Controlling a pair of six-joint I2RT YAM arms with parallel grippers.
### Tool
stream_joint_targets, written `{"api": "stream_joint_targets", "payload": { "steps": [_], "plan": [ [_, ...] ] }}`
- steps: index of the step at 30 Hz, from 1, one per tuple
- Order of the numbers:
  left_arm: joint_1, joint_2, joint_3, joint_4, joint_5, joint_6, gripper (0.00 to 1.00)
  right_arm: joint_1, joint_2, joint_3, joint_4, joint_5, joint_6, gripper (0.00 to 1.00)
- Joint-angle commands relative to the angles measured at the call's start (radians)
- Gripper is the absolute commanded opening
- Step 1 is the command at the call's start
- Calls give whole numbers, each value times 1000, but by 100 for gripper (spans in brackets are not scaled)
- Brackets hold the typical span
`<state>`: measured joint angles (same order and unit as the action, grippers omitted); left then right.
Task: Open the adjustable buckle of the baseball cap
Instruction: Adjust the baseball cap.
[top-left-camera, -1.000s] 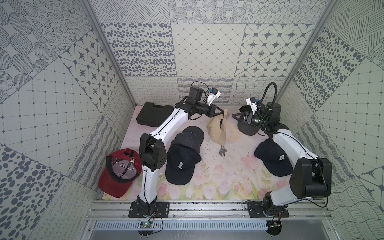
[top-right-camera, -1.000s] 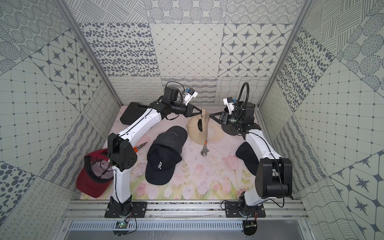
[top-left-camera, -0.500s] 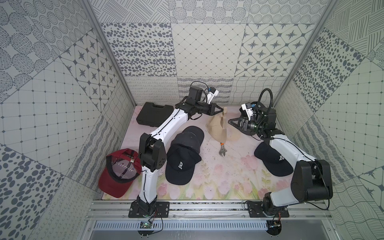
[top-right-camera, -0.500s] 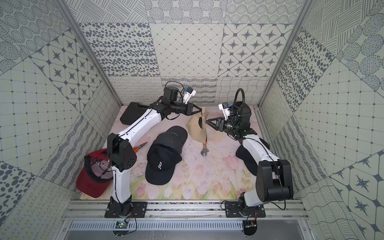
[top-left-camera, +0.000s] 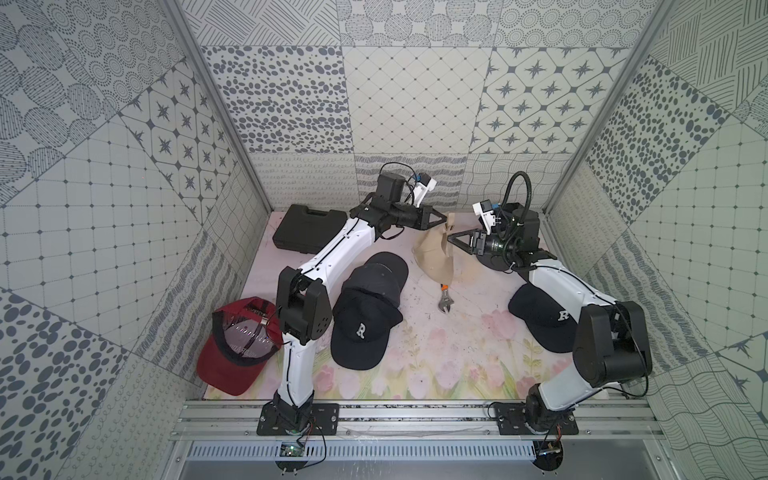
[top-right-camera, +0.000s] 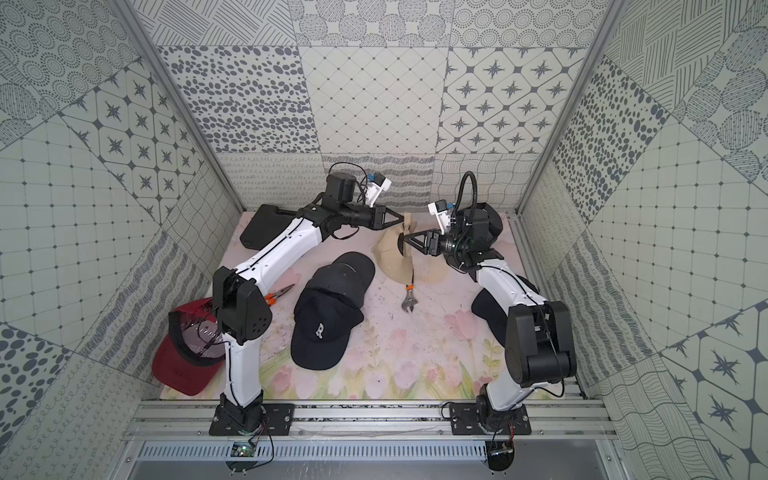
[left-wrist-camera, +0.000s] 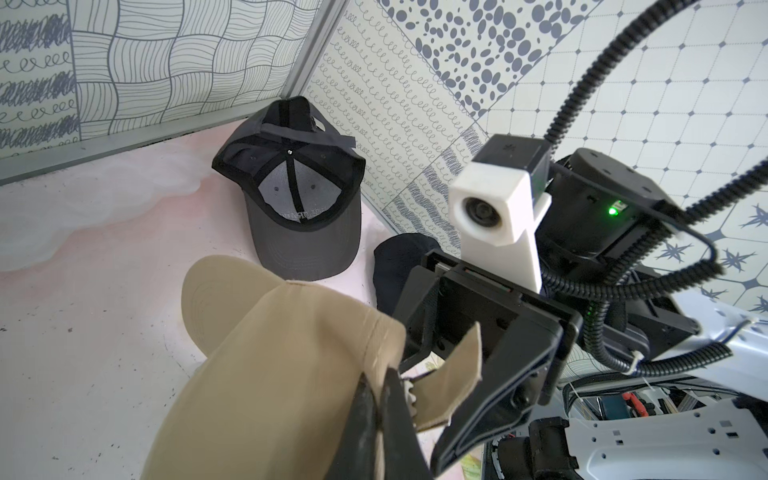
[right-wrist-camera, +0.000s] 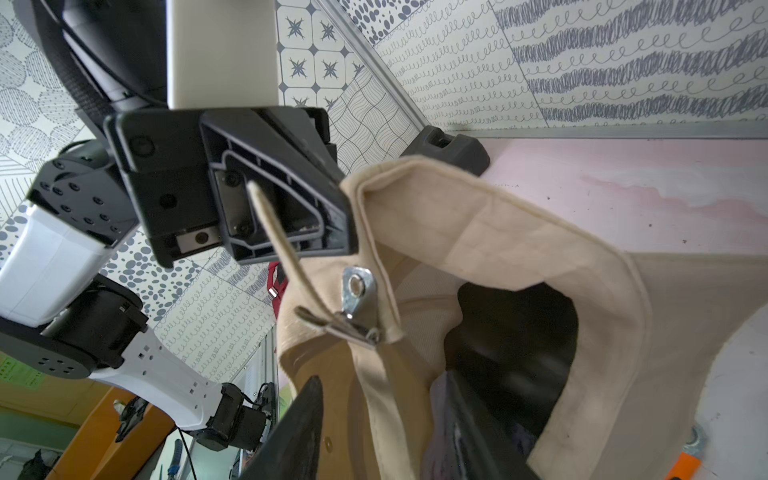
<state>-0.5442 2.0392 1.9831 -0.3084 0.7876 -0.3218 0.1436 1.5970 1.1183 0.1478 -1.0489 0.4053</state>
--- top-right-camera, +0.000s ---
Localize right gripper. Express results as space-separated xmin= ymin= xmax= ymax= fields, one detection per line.
xmin=403 ymin=228 xmax=469 ymax=258

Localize beige baseball cap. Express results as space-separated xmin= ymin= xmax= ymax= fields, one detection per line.
xmin=372 ymin=213 xmax=451 ymax=285

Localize dark grey baseball cap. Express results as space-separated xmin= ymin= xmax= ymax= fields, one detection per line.
xmin=466 ymin=202 xmax=503 ymax=252

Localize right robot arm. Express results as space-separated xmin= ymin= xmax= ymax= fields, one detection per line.
xmin=398 ymin=200 xmax=577 ymax=433

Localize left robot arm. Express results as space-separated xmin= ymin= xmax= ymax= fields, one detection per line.
xmin=209 ymin=172 xmax=403 ymax=436

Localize black cap behind front cap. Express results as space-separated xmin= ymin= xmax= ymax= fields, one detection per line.
xmin=306 ymin=251 xmax=376 ymax=309

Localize black cap at right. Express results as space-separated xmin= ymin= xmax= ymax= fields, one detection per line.
xmin=471 ymin=289 xmax=538 ymax=350

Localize black cap with white logo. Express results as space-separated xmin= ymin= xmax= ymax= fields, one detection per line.
xmin=290 ymin=288 xmax=364 ymax=371

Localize red baseball cap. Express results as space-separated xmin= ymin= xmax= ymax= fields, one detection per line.
xmin=152 ymin=297 xmax=225 ymax=396

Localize black plastic tool case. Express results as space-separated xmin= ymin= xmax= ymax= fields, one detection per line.
xmin=240 ymin=204 xmax=296 ymax=251

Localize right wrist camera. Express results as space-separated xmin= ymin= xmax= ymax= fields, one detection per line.
xmin=427 ymin=199 xmax=454 ymax=235

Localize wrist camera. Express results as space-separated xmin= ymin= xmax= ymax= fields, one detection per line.
xmin=427 ymin=199 xmax=454 ymax=235
xmin=365 ymin=172 xmax=392 ymax=207

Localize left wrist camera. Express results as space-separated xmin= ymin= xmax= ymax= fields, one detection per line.
xmin=365 ymin=172 xmax=392 ymax=207

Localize orange handled adjustable wrench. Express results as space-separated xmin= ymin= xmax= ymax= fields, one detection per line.
xmin=401 ymin=284 xmax=418 ymax=313

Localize orange handled pliers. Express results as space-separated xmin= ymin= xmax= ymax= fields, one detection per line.
xmin=264 ymin=284 xmax=294 ymax=306

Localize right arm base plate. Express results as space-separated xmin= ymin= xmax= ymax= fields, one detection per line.
xmin=445 ymin=402 xmax=532 ymax=436

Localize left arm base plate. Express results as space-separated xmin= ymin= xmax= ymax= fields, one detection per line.
xmin=209 ymin=398 xmax=296 ymax=437

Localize aluminium front rail frame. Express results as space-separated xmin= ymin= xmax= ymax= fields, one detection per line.
xmin=112 ymin=397 xmax=631 ymax=479

